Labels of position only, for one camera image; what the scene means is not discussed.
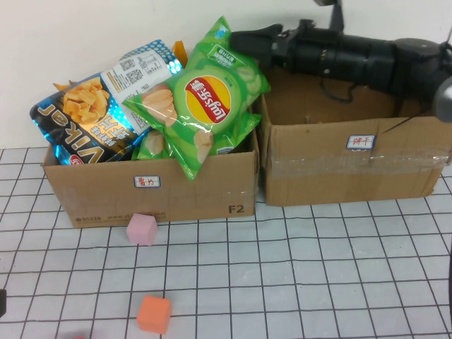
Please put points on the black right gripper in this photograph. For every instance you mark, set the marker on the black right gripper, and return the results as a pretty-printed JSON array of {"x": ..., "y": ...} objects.
[{"x": 307, "y": 53}]

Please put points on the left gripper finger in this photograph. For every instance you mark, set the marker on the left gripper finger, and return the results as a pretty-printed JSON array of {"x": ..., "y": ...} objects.
[
  {"x": 2, "y": 310},
  {"x": 2, "y": 296}
]

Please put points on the green Lays cucumber chips bag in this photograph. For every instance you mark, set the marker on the green Lays cucumber chips bag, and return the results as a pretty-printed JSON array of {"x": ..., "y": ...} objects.
[
  {"x": 205, "y": 102},
  {"x": 236, "y": 130}
]

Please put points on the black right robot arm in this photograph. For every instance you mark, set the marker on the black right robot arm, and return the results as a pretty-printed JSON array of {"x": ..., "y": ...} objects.
[{"x": 388, "y": 63}]

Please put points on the orange snack bag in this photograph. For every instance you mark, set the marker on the orange snack bag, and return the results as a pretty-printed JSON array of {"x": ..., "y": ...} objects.
[{"x": 181, "y": 51}]

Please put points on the large open cardboard box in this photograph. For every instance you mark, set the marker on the large open cardboard box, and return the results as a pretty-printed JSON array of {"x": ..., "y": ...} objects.
[{"x": 318, "y": 169}]

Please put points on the cardboard box printed F2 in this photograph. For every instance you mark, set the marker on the cardboard box printed F2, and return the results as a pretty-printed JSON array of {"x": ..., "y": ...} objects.
[{"x": 106, "y": 197}]

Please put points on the orange foam cube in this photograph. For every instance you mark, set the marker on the orange foam cube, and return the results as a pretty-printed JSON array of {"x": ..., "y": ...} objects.
[{"x": 153, "y": 314}]

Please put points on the pink foam cube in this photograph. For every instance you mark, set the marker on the pink foam cube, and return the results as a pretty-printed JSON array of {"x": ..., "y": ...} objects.
[{"x": 141, "y": 229}]

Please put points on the blue Vikar chips bag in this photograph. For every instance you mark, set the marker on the blue Vikar chips bag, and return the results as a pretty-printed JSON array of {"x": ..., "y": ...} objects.
[{"x": 81, "y": 141}]

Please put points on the white black-grid tablecloth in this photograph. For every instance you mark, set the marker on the white black-grid tablecloth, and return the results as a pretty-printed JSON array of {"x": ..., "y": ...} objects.
[{"x": 247, "y": 282}]

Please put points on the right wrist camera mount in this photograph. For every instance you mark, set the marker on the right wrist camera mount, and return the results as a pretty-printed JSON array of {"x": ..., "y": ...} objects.
[{"x": 338, "y": 17}]

